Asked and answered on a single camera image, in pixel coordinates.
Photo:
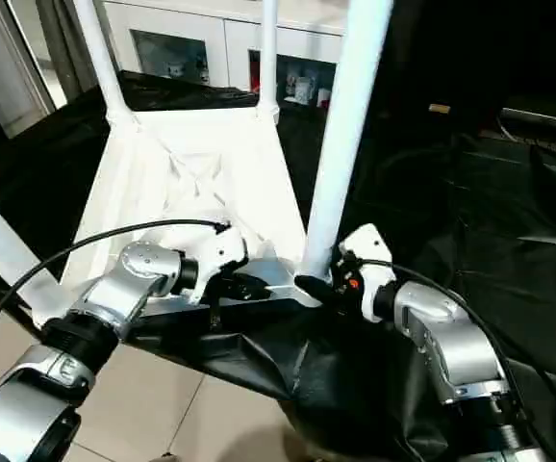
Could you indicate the white table top frame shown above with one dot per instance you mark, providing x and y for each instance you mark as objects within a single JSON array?
[{"x": 201, "y": 173}]

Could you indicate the white plastic table leg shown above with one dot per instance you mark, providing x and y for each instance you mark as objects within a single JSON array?
[
  {"x": 268, "y": 58},
  {"x": 350, "y": 125},
  {"x": 105, "y": 58},
  {"x": 4, "y": 250}
]

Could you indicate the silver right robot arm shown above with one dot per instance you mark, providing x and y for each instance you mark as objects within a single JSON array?
[{"x": 451, "y": 337}]

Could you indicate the black work mat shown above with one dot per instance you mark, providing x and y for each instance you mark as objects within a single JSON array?
[{"x": 470, "y": 231}]

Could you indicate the small yellow label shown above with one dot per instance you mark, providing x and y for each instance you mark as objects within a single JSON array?
[{"x": 439, "y": 109}]

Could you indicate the white glass-door cabinet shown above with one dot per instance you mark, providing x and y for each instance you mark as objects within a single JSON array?
[{"x": 191, "y": 29}]

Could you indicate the grey curtain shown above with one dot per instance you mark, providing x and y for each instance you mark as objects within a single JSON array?
[{"x": 76, "y": 38}]

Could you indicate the black metal stand frame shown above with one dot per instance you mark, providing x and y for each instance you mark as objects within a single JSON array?
[{"x": 9, "y": 308}]

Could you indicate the black metal rail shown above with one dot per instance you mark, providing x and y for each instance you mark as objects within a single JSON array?
[{"x": 543, "y": 121}]

